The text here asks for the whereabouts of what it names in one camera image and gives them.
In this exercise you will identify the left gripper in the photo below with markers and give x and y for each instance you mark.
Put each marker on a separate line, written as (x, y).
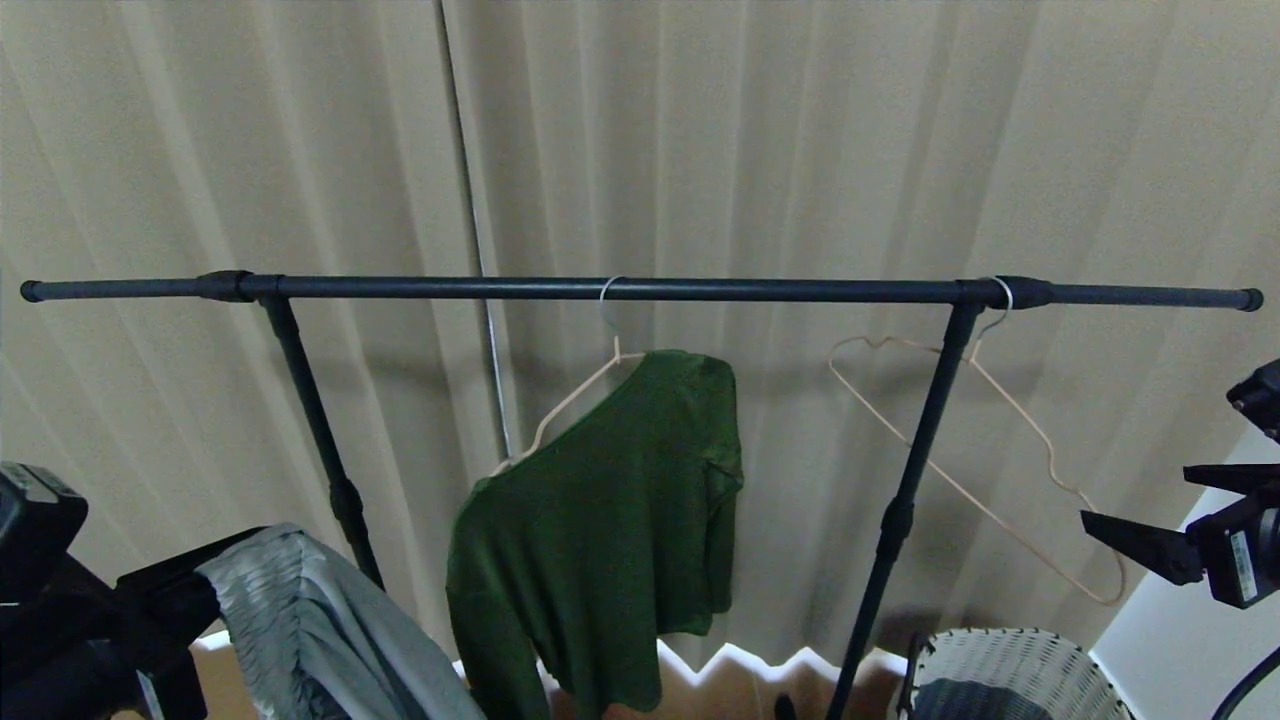
(60, 650)

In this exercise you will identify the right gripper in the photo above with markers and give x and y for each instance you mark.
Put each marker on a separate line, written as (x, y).
(1250, 550)

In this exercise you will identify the pale grey shorts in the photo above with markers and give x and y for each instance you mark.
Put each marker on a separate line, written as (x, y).
(320, 640)

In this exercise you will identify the green printed shirt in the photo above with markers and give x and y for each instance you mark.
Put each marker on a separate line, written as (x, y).
(600, 520)

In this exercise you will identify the pink clothes hanger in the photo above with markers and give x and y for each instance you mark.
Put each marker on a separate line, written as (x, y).
(1010, 403)
(565, 405)

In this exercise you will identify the white laundry basket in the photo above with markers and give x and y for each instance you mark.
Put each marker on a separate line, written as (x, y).
(1000, 660)

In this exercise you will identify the black clothes rack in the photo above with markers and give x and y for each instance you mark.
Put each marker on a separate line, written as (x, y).
(600, 289)

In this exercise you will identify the beige curtain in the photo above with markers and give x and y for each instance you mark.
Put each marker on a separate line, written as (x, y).
(200, 150)

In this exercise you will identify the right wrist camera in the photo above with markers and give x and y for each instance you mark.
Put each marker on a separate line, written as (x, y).
(1260, 400)

